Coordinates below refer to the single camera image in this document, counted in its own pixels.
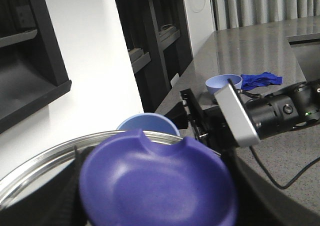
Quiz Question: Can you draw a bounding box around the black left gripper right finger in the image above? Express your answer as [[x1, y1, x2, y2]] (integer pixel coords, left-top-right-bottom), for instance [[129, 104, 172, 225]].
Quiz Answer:
[[221, 151, 320, 226]]

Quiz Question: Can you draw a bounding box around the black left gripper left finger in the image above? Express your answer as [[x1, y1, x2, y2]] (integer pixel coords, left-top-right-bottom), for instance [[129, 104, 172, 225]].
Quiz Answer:
[[0, 147, 93, 226]]

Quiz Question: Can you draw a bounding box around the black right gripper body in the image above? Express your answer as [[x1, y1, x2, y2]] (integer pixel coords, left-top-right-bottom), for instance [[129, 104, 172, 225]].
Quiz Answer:
[[165, 88, 238, 155]]

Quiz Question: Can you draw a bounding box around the light blue plastic cup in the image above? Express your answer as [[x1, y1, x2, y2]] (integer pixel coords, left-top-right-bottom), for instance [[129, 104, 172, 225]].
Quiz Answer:
[[116, 112, 180, 136]]

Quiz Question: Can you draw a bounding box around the purple pot lid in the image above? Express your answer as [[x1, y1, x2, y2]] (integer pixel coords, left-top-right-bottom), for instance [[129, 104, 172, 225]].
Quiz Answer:
[[0, 128, 239, 226]]

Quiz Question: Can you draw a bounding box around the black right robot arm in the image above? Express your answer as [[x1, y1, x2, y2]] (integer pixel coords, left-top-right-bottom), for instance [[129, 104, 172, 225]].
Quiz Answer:
[[167, 80, 320, 226]]

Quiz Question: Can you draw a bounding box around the light blue bowl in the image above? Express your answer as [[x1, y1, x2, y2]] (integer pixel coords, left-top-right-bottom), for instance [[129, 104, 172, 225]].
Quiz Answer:
[[205, 74, 243, 95]]

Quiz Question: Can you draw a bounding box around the blue cloth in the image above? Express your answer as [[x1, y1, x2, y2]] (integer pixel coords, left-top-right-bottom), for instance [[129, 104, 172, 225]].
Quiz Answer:
[[241, 71, 283, 91]]

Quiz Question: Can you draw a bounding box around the black shelf unit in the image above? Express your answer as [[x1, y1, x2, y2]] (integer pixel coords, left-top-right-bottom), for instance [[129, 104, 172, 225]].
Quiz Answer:
[[115, 0, 193, 112]]

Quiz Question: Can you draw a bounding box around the grey curtain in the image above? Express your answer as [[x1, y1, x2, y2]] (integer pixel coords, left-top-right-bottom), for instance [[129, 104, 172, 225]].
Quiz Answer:
[[212, 0, 320, 30]]

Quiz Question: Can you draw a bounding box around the black cable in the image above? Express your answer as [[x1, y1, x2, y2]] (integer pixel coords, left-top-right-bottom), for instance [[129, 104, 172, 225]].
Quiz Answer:
[[249, 144, 320, 190]]

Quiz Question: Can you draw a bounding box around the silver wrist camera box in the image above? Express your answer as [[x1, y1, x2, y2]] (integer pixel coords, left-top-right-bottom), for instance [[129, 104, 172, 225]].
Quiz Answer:
[[214, 82, 261, 147]]

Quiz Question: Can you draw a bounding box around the black wall shelf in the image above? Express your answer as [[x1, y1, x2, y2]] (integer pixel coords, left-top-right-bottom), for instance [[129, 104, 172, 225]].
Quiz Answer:
[[0, 0, 72, 132]]

